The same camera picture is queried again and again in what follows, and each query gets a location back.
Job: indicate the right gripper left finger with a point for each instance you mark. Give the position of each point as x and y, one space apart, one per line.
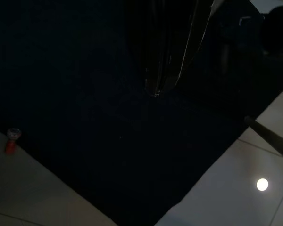
151 47

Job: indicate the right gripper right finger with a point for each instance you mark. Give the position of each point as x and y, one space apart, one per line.
179 35

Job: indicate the black floor mat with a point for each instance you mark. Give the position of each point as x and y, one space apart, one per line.
108 141

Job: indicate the light wooden table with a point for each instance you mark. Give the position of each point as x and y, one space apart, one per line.
273 141

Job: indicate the small red bottle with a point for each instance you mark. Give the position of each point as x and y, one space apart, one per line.
12 143

